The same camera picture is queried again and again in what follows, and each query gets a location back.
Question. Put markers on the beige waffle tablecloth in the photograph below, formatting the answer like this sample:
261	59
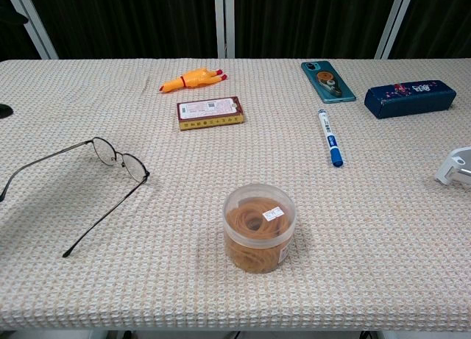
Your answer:
368	243

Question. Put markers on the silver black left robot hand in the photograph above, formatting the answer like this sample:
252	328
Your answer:
5	111

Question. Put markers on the orange white correction tape dispenser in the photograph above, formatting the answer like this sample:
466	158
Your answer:
328	83

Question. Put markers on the dark blue pencil case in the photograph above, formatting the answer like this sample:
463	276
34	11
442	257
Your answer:
408	100

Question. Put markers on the clear jar of rubber bands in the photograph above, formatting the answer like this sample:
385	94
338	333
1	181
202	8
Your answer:
257	250

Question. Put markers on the white slanted frame post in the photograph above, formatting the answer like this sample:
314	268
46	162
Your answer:
395	23
33	26

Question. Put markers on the white upright frame post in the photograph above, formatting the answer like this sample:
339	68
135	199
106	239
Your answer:
224	23

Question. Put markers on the blue white marker pen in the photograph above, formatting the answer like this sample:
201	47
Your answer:
333	142

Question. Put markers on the red yellow card box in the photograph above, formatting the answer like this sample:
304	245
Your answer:
209	111

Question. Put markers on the dark pleated curtain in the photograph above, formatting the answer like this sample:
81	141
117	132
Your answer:
129	23

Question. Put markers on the black thin metal frame glasses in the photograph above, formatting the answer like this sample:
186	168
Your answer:
105	151

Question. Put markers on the yellow rubber chicken toy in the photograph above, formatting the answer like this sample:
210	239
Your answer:
195	78

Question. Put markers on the teal smartphone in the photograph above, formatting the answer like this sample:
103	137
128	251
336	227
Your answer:
311	67

